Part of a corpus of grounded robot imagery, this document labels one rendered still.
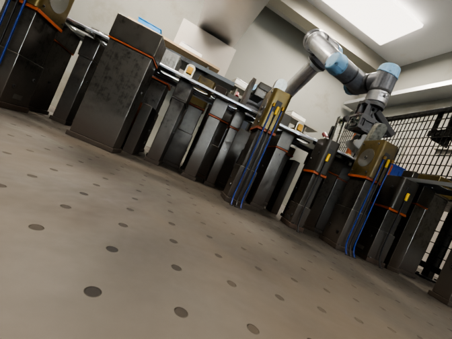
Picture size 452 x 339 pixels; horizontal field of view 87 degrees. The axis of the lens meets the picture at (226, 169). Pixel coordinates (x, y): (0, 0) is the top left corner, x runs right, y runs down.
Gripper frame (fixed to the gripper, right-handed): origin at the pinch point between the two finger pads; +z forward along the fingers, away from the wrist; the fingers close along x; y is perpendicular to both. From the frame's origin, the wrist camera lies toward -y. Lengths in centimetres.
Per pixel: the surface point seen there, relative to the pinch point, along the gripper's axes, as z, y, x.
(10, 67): 21, 103, 18
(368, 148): 0.5, 8.5, 15.4
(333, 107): -159, -158, -342
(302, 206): 24.8, 20.8, 14.9
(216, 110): 7, 55, 1
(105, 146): 30, 78, 16
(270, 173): 19.1, 29.1, 0.6
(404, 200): 11.1, -7.1, 18.9
